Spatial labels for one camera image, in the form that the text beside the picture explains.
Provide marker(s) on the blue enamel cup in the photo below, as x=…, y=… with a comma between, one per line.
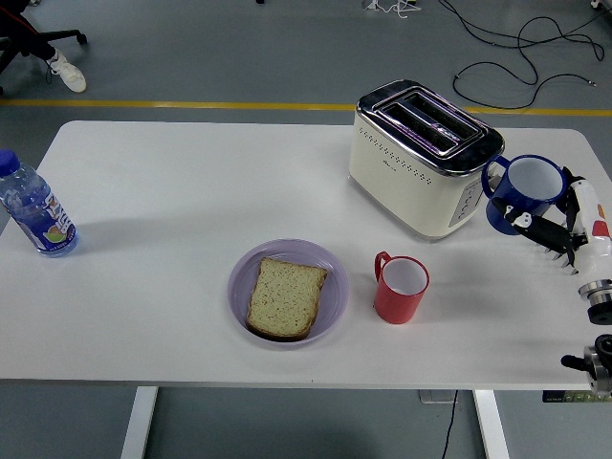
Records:
x=535, y=181

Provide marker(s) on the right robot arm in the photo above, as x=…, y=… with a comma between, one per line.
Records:
x=603, y=313

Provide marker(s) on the table height control panel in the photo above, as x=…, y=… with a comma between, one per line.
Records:
x=559, y=397

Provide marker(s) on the bread slice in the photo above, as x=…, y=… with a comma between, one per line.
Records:
x=284, y=299

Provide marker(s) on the purple plate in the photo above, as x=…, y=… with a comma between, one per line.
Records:
x=334, y=287

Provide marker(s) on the cream and chrome toaster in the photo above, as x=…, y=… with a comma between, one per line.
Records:
x=397, y=181

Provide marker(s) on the person's leg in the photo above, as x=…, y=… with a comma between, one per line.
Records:
x=72, y=76

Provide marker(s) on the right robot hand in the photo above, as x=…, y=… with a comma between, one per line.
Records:
x=593, y=253

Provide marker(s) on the grey box under table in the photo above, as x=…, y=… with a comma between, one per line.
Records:
x=432, y=397

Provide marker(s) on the white table leg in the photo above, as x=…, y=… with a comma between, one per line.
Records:
x=491, y=425
x=139, y=423

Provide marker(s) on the red enamel cup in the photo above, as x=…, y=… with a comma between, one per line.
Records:
x=394, y=303

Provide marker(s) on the blue-capped plastic drink bottle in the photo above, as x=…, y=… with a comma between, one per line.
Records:
x=40, y=215

